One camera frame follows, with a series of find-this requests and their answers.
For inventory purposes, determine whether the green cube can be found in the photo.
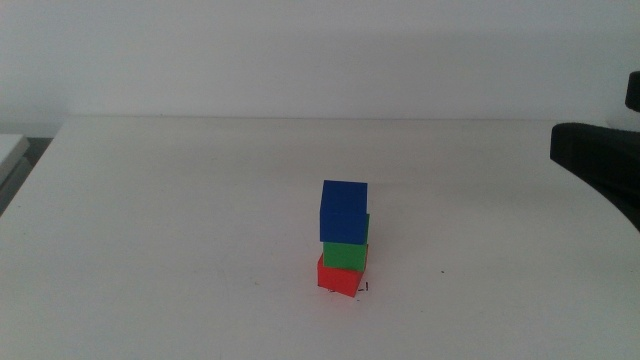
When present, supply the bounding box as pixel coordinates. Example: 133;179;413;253
322;213;371;273

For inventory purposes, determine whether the red cube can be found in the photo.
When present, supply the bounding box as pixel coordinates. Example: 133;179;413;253
316;253;368;299

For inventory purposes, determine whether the blue cube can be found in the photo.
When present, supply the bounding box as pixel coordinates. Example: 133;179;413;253
319;179;370;246

